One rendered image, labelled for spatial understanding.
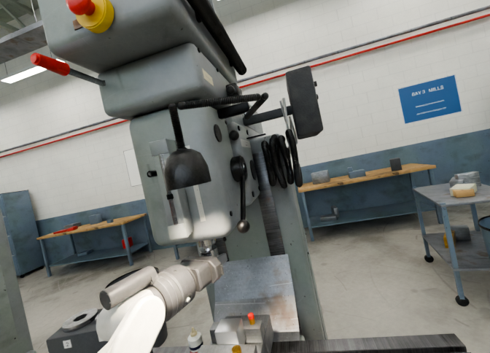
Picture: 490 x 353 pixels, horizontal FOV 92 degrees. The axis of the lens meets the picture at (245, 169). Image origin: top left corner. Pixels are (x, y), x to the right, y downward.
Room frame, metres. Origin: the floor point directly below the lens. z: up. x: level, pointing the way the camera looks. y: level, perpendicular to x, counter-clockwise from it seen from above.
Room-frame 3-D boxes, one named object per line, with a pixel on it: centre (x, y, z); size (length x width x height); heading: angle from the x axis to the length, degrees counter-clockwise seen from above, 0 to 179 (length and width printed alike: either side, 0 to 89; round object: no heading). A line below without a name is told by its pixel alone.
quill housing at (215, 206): (0.62, 0.14, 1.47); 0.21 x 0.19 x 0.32; 78
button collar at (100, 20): (0.39, 0.19, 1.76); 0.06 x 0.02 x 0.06; 78
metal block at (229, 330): (0.62, 0.13, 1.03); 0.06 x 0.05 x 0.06; 75
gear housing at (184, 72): (0.66, 0.13, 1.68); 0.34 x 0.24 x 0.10; 168
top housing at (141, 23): (0.63, 0.14, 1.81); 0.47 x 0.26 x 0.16; 168
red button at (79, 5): (0.37, 0.19, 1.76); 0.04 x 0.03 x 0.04; 78
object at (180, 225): (0.51, 0.16, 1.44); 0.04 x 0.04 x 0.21; 78
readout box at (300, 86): (0.84, -0.25, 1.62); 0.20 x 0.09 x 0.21; 168
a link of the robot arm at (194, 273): (0.54, 0.18, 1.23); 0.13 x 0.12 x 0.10; 60
